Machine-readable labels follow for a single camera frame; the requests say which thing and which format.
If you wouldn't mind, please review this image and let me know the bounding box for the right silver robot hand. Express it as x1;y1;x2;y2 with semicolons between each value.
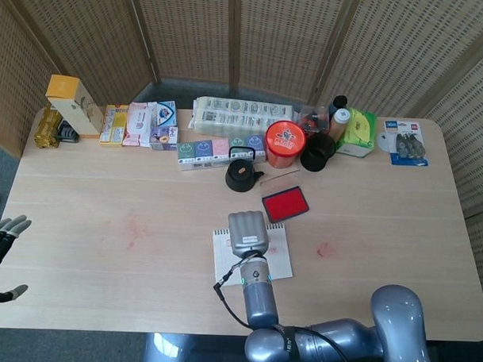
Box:
226;209;271;259

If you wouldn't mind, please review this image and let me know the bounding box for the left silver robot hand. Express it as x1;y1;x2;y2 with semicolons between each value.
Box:
0;213;33;308

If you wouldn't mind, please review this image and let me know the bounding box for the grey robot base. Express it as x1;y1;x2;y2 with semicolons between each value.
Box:
139;332;312;362

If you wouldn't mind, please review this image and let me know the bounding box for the white spiral notepad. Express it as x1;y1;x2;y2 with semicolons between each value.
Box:
210;221;296;289

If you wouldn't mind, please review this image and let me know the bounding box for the red ink pad clear lid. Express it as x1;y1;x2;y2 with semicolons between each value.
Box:
259;168;311;225

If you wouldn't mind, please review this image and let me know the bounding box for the black teapot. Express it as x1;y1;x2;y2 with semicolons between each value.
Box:
224;145;266;194

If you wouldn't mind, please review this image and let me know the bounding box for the colourful pocket tissue multipack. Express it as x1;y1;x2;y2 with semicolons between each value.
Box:
176;131;269;175

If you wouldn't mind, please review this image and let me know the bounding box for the orange snack tub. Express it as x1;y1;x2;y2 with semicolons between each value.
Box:
263;120;309;171

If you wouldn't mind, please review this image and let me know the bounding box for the black mesh pen holder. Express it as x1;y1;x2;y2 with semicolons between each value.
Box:
299;132;337;173

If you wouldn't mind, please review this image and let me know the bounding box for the gold foil package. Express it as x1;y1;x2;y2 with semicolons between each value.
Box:
33;105;65;149

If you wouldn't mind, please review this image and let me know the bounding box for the pale yellow tissue roll pack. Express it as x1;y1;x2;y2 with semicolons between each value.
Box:
188;95;296;139

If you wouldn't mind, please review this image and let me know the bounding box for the small purple box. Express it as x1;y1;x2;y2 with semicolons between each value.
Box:
149;125;180;152

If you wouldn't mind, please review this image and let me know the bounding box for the clear plastic box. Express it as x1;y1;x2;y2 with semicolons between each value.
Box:
297;104;332;134

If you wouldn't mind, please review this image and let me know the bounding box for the tall beige orange carton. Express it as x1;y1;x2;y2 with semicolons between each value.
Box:
43;74;107;140

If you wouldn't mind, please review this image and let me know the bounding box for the brown bottle white cap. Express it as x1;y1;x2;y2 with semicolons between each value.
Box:
328;107;351;141

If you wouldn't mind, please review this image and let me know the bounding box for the blue white box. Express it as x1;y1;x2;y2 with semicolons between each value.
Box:
154;99;178;130

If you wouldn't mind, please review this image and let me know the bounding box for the green tissue box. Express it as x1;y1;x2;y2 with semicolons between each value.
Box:
335;106;378;159

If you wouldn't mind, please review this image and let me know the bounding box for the yellow flat box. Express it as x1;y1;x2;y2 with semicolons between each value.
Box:
98;103;130;148

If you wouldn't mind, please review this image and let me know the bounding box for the pink wet wipes pack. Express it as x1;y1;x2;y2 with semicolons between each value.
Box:
121;101;159;148

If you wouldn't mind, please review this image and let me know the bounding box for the dark bottle black cap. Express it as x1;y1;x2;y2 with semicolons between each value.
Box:
328;94;349;118

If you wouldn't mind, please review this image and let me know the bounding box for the white disc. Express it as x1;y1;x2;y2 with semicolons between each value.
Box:
376;129;399;153

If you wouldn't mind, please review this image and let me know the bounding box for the blue blister pack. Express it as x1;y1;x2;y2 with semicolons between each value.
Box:
381;118;431;168

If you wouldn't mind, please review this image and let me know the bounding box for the woven folding screen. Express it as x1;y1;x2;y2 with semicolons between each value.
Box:
0;0;483;314

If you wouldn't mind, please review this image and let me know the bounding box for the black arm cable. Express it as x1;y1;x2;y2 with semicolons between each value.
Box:
211;249;355;362

